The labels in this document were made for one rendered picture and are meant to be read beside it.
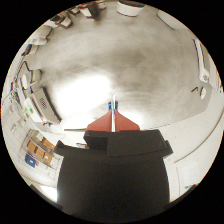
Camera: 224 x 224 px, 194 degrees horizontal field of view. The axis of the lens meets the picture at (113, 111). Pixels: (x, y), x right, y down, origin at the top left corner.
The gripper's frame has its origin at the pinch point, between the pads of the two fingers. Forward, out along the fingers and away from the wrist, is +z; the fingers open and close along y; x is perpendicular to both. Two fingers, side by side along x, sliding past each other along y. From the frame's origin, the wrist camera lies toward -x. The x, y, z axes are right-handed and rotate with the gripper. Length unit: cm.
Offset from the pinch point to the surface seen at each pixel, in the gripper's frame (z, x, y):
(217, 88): -2, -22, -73
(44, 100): 6.8, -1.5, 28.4
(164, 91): 9.9, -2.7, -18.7
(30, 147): -20, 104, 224
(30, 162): -63, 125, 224
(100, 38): 9.6, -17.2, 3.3
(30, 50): 4.9, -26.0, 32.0
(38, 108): 2.7, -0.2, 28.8
